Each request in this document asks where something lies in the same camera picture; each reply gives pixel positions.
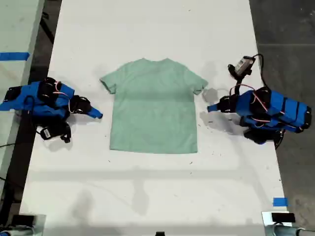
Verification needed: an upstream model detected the pale green T-shirt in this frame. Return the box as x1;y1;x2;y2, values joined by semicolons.
99;58;209;154

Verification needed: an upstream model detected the long blue tape strip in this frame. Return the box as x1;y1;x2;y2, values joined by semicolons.
0;52;31;61

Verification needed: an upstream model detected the black stand leg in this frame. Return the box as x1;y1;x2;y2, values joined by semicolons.
40;4;56;44

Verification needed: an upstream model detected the pale side table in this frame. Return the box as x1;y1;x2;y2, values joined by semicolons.
0;0;45;195

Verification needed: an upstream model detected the short blue tape strip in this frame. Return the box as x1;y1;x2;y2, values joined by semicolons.
272;197;289;207

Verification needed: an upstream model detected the small black box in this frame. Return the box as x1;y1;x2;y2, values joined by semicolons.
11;214;35;227
271;212;296;224

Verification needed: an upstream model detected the grey metal pipe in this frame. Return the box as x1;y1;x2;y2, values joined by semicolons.
0;227;34;236
266;224;315;236

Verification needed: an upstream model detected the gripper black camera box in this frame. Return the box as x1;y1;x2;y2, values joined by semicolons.
227;56;255;77
36;125;60;142

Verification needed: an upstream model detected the camera black cable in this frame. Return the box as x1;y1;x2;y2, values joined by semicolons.
252;53;270;90
23;95;44;135

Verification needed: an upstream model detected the black arm base cable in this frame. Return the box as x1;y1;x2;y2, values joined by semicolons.
275;127;288;151

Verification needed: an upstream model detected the metal bracket plate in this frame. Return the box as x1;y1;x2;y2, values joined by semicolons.
261;210;300;236

